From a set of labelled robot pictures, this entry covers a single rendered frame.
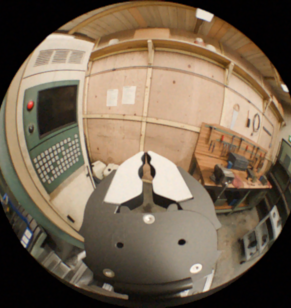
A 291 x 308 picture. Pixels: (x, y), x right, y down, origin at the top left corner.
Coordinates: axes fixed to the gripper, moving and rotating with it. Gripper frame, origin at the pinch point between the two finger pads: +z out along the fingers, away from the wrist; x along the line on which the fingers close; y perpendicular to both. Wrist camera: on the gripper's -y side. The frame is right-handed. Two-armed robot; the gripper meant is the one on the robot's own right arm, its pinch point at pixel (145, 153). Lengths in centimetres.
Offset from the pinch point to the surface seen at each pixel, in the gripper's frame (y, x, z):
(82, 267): 60, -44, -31
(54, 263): 64, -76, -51
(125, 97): -16, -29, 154
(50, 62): -50, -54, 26
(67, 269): 68, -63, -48
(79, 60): -51, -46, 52
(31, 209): 6.4, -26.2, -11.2
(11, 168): -3.8, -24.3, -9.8
